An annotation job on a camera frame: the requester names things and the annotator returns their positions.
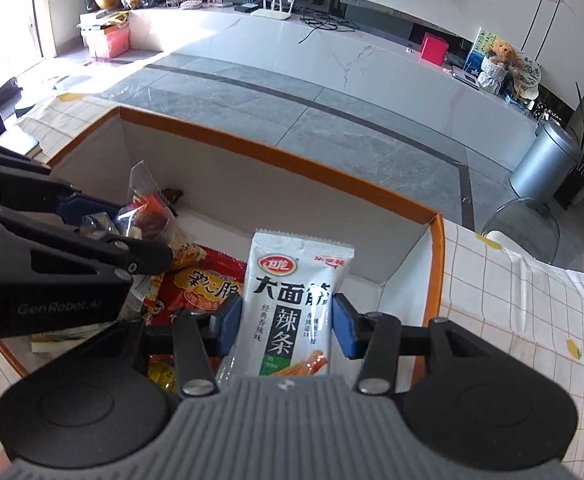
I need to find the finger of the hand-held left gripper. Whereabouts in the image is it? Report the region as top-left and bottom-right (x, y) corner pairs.
(0, 160), (123, 227)
(0, 201), (173, 277)

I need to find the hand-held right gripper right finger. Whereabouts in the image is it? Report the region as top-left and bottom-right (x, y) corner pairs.
(332, 294), (488, 395)

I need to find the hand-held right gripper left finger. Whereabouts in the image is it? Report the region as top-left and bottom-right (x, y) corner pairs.
(144, 292), (245, 397)

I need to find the clear packet with red snack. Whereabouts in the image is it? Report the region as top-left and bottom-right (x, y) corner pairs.
(82, 160), (179, 256)

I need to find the red snack bag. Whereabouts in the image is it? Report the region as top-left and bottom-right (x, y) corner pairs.
(144, 242), (247, 331)

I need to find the white spicy strip packet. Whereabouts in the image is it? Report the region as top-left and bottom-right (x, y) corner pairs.
(217, 229), (355, 381)

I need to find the orange cardboard box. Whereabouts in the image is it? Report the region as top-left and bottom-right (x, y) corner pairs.
(0, 105), (445, 396)

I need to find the yellow snack packet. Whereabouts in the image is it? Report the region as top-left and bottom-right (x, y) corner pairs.
(147, 355), (177, 393)

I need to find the stack of books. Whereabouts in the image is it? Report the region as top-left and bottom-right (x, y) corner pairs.
(0, 127), (52, 163)

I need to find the pink storage box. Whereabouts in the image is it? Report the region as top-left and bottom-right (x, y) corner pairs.
(86, 25), (130, 60)

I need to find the clear glass chair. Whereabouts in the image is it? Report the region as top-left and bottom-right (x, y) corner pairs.
(482, 196), (560, 266)

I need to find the silver trash can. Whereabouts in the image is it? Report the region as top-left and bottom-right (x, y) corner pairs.
(509, 120), (583, 206)

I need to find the white router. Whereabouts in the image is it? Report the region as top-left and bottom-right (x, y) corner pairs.
(251, 0), (300, 21)

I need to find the red box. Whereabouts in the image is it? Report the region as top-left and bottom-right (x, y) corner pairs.
(420, 32), (448, 65)

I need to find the printed picture board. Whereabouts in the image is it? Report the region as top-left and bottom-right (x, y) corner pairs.
(464, 27), (498, 81)

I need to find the brown teddy bear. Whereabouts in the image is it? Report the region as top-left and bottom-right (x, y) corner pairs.
(487, 40), (519, 70)

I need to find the round printed hand fan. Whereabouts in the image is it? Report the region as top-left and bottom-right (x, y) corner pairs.
(514, 52), (543, 87)

